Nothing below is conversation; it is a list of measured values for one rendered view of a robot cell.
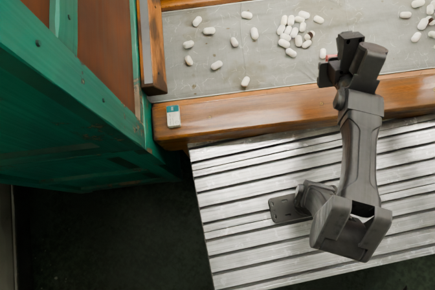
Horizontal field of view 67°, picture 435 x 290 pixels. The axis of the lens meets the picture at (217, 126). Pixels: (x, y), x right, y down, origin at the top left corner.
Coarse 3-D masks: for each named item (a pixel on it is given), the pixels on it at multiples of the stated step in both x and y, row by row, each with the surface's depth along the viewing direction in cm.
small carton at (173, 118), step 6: (168, 108) 91; (174, 108) 91; (168, 114) 91; (174, 114) 91; (168, 120) 90; (174, 120) 90; (180, 120) 91; (168, 126) 90; (174, 126) 91; (180, 126) 91
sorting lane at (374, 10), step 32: (256, 0) 104; (288, 0) 103; (320, 0) 103; (352, 0) 102; (384, 0) 102; (192, 32) 102; (224, 32) 101; (320, 32) 100; (384, 32) 99; (192, 64) 99; (224, 64) 99; (256, 64) 98; (288, 64) 98; (384, 64) 96; (416, 64) 96; (160, 96) 97; (192, 96) 97
